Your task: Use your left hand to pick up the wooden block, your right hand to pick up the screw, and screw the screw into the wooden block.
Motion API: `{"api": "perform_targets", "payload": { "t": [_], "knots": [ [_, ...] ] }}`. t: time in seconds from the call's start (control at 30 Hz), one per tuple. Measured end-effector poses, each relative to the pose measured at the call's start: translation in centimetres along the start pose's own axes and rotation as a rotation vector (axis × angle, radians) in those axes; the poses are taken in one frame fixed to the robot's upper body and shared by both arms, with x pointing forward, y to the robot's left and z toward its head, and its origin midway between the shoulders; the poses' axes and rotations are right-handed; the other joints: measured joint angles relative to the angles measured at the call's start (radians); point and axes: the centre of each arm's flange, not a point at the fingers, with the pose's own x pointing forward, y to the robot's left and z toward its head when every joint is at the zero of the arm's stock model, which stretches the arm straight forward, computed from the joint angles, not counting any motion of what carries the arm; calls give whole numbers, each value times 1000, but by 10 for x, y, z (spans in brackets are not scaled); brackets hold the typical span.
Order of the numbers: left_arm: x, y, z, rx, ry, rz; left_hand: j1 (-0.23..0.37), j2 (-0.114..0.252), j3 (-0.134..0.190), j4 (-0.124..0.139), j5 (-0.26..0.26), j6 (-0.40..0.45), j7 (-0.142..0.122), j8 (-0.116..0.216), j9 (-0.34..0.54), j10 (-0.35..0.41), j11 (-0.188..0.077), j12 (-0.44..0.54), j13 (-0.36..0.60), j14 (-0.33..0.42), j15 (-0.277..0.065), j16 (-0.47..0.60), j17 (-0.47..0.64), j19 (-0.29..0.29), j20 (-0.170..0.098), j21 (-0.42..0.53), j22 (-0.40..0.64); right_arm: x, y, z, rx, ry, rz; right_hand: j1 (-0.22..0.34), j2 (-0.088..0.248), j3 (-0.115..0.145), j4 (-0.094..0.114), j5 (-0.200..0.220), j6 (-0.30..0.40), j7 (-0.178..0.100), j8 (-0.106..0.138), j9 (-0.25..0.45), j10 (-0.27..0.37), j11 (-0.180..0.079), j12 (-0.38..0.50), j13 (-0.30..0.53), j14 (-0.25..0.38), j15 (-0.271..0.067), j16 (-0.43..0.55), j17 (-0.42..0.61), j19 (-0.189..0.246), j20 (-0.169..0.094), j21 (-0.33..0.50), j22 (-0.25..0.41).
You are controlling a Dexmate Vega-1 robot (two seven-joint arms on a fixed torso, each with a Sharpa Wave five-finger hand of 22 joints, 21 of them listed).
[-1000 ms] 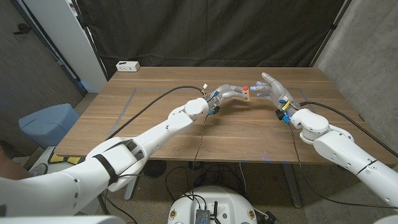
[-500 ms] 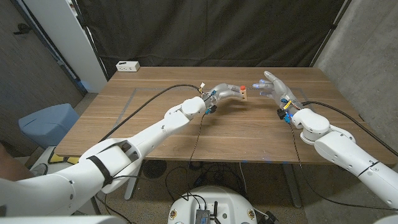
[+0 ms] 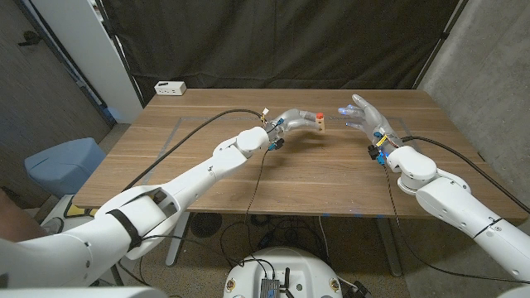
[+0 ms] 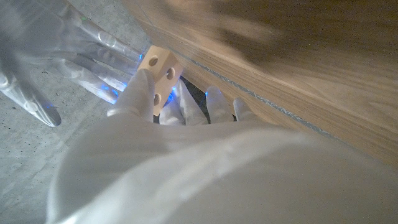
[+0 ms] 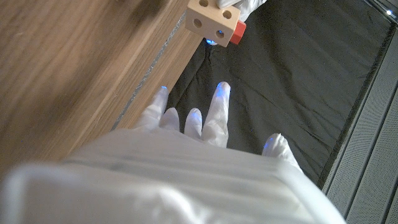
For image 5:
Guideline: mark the black backdrop curtain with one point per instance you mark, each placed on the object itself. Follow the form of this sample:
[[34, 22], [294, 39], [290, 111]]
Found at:
[[295, 77]]

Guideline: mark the grey tape outline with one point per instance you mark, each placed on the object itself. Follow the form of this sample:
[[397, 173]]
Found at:
[[149, 71]]

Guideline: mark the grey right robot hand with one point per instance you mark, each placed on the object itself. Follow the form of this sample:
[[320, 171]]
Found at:
[[171, 186]]

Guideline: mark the red-headed wooden screw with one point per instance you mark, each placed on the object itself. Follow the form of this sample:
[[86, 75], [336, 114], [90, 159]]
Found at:
[[238, 32]]

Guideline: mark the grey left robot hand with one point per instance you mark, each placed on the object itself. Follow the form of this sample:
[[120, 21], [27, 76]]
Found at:
[[245, 7]]

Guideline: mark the small wooden block with holes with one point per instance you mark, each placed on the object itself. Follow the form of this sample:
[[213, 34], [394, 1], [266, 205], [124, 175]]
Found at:
[[211, 23]]

